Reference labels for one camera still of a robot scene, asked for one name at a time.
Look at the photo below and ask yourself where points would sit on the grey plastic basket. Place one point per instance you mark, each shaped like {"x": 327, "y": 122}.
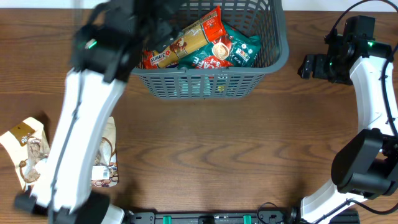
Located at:
{"x": 264, "y": 18}

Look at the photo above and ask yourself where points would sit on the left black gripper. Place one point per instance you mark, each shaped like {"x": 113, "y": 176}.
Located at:
{"x": 161, "y": 34}

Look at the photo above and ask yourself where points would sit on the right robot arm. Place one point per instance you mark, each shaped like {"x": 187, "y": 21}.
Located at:
{"x": 366, "y": 168}

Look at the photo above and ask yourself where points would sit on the orange spaghetti packet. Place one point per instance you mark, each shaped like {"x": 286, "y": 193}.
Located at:
{"x": 194, "y": 37}

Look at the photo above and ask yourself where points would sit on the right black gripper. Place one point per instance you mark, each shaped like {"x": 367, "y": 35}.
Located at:
{"x": 313, "y": 66}

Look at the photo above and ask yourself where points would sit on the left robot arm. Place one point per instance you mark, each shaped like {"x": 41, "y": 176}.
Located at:
{"x": 105, "y": 51}

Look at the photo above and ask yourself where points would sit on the black mounting rail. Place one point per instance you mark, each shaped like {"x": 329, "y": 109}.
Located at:
{"x": 269, "y": 215}

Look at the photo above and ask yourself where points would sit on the teal wet wipes packet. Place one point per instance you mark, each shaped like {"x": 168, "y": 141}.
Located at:
{"x": 187, "y": 86}

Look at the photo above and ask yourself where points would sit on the green Nescafe bag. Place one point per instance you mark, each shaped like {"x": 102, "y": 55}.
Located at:
{"x": 233, "y": 49}

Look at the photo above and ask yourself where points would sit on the beige cookie bag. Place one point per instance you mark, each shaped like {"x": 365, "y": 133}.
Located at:
{"x": 105, "y": 170}
{"x": 28, "y": 148}

